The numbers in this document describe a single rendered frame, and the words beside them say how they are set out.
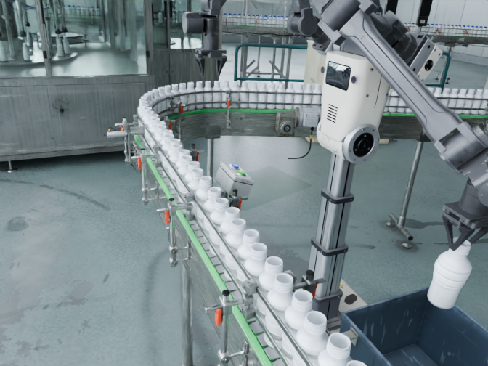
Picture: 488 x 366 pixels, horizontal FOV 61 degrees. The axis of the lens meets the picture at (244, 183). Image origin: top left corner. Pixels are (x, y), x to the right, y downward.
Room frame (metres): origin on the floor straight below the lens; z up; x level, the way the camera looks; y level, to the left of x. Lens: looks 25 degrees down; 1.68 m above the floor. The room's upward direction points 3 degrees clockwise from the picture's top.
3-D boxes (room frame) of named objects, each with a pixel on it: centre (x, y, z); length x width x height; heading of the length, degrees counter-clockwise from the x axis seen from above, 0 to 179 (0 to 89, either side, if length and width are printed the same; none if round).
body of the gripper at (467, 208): (0.76, -0.48, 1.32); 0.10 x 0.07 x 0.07; 114
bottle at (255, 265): (0.78, -0.04, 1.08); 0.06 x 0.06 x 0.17
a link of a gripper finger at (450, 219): (0.76, -0.47, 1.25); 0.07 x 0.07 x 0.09; 24
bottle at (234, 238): (0.89, 0.01, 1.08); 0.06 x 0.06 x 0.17
